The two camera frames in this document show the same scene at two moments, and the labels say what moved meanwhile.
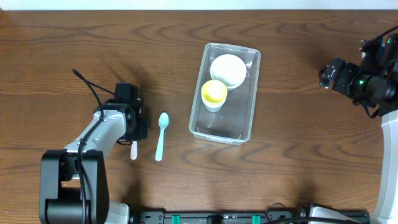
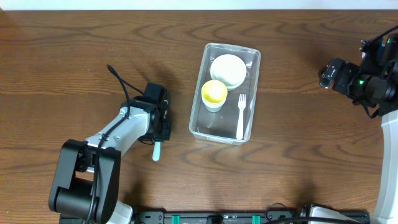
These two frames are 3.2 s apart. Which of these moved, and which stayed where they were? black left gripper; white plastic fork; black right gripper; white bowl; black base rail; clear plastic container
Moved: white plastic fork; black left gripper
Stayed: white bowl; clear plastic container; black base rail; black right gripper
